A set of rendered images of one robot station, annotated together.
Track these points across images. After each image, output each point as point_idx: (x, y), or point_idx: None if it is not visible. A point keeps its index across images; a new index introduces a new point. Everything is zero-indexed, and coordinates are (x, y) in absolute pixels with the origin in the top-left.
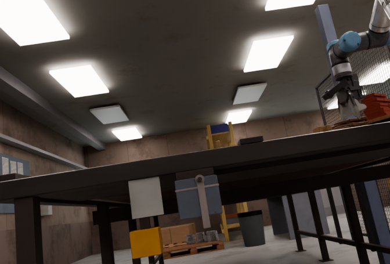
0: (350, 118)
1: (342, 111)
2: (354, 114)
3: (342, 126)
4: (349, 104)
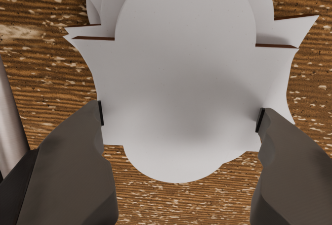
0: (76, 47)
1: (280, 168)
2: (95, 106)
3: None
4: (100, 180)
